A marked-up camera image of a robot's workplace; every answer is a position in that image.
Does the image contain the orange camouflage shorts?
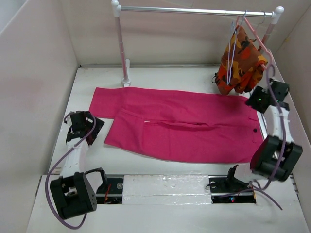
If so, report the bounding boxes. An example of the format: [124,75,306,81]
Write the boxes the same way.
[215,26,268,95]

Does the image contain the light blue wire hanger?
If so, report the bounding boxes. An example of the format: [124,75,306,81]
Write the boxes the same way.
[226,17,240,85]

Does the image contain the pink plastic hanger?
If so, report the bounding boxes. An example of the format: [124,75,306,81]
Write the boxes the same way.
[236,16,275,70]

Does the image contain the white clothes rack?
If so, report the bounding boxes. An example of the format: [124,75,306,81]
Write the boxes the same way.
[111,0,284,87]

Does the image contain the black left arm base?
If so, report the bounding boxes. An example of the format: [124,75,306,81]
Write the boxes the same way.
[96,175,124,204]

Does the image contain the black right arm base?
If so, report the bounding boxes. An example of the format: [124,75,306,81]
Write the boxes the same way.
[205,165,257,204]

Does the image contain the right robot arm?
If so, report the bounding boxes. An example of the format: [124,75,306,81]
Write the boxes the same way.
[245,79,303,182]

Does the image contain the pink trousers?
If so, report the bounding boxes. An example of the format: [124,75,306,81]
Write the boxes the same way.
[89,87,263,164]

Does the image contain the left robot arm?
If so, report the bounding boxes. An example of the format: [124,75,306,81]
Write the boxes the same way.
[49,111,108,220]

